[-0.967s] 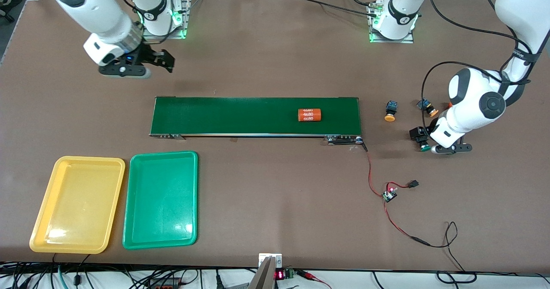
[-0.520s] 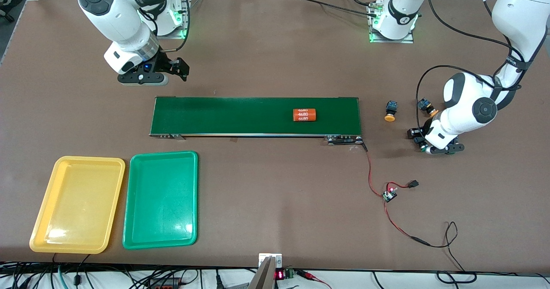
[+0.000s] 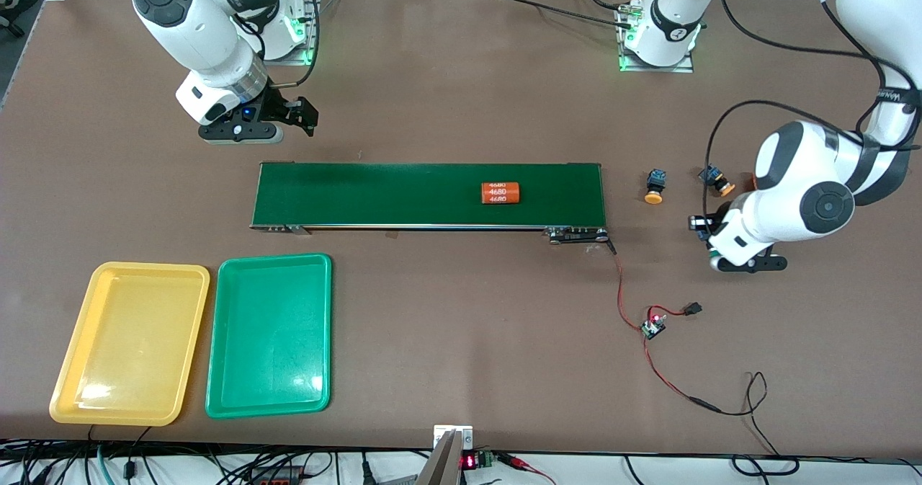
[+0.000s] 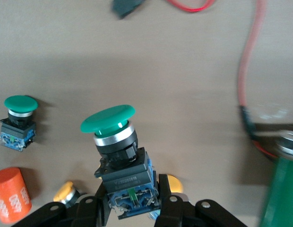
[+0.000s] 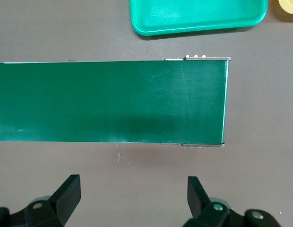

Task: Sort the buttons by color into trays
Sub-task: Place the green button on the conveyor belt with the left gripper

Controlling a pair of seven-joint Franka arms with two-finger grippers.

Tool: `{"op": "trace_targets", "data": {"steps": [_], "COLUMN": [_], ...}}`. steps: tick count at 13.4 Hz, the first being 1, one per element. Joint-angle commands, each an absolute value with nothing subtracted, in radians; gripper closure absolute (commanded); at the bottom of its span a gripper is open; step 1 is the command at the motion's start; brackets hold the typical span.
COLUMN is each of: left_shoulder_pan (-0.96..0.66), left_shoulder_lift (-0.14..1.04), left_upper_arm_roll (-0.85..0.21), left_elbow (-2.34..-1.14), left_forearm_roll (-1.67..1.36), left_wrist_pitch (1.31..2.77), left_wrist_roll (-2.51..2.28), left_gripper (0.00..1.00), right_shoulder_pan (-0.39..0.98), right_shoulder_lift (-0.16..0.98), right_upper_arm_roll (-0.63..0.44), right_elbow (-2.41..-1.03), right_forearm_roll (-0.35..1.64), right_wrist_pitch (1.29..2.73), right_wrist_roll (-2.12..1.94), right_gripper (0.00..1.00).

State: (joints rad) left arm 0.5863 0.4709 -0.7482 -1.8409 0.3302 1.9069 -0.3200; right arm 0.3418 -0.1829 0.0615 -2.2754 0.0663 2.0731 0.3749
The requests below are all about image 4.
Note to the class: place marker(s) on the black plug with red lead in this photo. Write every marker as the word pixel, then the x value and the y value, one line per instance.
pixel 125 7

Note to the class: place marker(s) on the green belt conveyor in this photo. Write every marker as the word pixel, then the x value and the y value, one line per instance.
pixel 281 194

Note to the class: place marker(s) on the orange cylinder marked 4680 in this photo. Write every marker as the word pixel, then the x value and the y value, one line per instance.
pixel 11 196

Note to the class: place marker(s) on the yellow mushroom push button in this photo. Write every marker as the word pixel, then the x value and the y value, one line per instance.
pixel 176 184
pixel 65 192

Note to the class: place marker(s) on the green mushroom push button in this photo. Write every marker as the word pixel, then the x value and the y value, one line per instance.
pixel 123 175
pixel 19 118

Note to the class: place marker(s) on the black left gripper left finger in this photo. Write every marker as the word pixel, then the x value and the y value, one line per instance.
pixel 73 215

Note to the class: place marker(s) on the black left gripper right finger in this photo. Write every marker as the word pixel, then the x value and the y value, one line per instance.
pixel 179 212

